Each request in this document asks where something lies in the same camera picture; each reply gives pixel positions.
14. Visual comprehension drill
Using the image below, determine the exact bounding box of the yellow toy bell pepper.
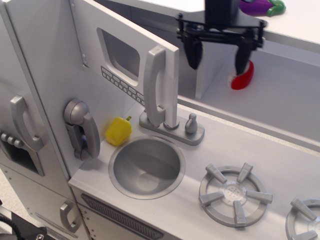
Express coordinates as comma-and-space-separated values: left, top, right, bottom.
104, 116, 132, 146

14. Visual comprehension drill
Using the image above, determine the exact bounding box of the red white toy radish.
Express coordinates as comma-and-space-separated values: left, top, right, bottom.
227, 60, 255, 90

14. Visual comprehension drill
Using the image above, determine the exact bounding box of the grey toy telephone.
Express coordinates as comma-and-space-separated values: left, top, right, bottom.
63, 98, 101, 161

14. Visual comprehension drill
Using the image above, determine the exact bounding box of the grey stove burner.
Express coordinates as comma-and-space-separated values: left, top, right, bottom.
285, 198, 320, 240
198, 163, 273, 228

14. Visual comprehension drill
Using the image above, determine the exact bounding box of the grey fridge door handle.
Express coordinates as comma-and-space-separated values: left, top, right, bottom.
10, 95, 44, 152

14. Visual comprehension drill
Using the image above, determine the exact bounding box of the round metal sink bowl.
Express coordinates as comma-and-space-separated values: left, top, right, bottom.
108, 136, 186, 200

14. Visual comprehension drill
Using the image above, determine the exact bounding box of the grey toy faucet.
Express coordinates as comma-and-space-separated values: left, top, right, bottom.
139, 112, 205, 146

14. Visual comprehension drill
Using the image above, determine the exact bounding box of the grey lower fridge handle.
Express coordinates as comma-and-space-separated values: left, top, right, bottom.
59, 200, 80, 234

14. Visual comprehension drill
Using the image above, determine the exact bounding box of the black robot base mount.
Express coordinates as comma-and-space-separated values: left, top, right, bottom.
0, 201, 52, 240

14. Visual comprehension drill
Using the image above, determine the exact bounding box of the purple toy eggplant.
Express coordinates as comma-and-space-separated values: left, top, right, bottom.
239, 0, 286, 17

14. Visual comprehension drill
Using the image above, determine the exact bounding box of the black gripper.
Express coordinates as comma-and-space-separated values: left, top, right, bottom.
175, 0, 267, 75

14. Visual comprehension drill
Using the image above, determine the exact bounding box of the grey oven vent panel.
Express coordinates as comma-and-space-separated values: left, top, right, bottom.
81, 194, 164, 240

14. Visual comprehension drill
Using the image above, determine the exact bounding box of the grey ice dispenser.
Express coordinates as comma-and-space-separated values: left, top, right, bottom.
0, 130, 45, 177

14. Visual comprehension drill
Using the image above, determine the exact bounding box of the white toy microwave door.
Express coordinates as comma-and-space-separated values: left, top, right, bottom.
70, 0, 180, 128

